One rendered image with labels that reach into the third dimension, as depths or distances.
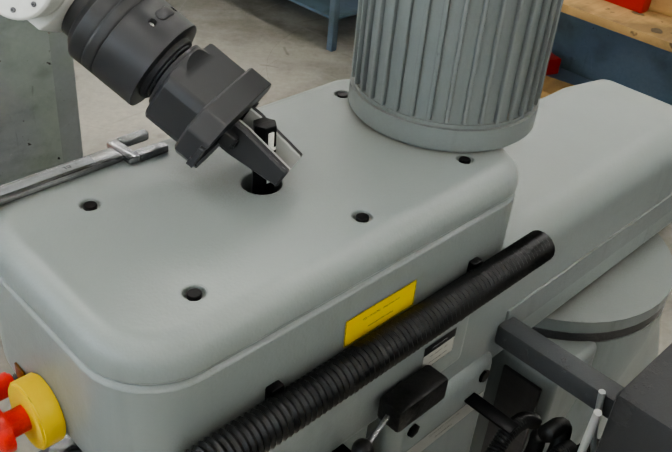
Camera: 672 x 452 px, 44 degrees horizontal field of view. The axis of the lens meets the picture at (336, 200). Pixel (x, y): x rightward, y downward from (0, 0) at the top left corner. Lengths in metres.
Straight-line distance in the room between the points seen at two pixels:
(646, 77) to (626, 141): 4.12
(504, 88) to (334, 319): 0.28
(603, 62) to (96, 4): 4.86
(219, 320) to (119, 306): 0.07
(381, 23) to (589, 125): 0.51
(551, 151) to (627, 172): 0.11
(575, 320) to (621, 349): 0.11
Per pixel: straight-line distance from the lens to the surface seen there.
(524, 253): 0.85
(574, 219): 1.06
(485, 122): 0.81
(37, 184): 0.74
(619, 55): 5.37
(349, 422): 0.83
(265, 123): 0.71
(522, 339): 1.01
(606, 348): 1.24
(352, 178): 0.75
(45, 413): 0.70
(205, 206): 0.71
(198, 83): 0.70
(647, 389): 0.87
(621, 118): 1.27
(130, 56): 0.70
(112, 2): 0.71
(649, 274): 1.31
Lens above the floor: 2.29
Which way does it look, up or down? 33 degrees down
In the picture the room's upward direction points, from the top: 6 degrees clockwise
